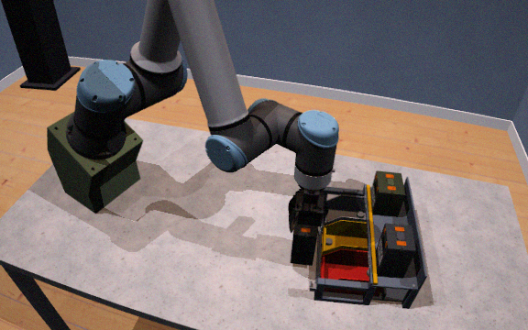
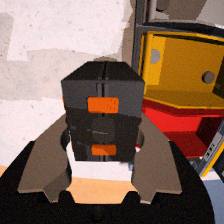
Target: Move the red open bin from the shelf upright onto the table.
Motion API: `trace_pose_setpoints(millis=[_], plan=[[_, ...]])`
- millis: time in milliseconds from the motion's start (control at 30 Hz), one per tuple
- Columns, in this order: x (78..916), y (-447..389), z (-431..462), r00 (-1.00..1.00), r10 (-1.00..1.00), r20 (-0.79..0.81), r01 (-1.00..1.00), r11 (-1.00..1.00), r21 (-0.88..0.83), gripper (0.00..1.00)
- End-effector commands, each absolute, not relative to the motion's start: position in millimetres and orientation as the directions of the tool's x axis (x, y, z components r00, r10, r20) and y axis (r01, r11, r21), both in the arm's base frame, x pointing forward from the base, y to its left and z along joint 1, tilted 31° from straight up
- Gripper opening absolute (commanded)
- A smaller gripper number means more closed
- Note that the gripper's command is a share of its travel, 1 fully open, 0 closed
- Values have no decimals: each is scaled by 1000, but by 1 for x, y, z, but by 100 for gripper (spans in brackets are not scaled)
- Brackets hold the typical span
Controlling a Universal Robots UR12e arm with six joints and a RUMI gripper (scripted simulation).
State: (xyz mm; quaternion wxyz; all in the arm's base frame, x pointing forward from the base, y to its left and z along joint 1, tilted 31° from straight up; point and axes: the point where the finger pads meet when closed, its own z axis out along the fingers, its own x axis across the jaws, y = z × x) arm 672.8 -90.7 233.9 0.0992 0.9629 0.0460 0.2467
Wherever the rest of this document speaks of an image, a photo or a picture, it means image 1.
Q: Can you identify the red bin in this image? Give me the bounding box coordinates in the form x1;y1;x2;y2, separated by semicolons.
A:
320;248;369;295

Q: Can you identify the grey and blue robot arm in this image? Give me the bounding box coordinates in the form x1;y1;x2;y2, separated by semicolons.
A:
66;0;339;190

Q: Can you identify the dark grey shelf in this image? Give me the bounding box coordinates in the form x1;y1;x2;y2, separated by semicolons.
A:
310;177;427;309

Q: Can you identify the orange flat bar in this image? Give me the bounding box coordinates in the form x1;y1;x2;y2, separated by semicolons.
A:
367;185;378;285

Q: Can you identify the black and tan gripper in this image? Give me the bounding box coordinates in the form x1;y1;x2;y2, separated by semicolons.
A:
288;184;328;236

